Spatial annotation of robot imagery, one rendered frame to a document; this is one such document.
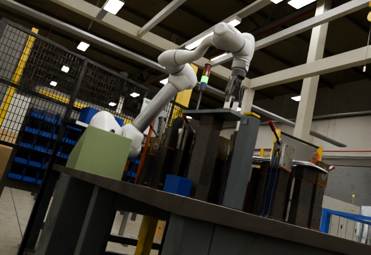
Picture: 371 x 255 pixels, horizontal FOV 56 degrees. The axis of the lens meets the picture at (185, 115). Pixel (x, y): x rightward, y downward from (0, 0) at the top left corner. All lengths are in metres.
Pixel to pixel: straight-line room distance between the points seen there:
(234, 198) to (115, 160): 0.76
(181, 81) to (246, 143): 0.82
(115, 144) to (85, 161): 0.19
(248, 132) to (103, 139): 0.83
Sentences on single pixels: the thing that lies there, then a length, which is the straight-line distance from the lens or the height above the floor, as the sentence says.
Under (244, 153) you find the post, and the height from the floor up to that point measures 0.96.
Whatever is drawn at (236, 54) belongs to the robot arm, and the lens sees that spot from 1.86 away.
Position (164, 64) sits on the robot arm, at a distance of 2.25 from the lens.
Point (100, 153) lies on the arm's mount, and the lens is 1.99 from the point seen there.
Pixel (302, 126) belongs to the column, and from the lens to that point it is 10.08.
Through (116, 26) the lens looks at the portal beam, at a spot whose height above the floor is 3.29.
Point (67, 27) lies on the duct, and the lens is 12.08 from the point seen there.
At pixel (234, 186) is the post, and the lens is 1.61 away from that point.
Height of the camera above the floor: 0.70
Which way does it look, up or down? 13 degrees up
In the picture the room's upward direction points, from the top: 15 degrees clockwise
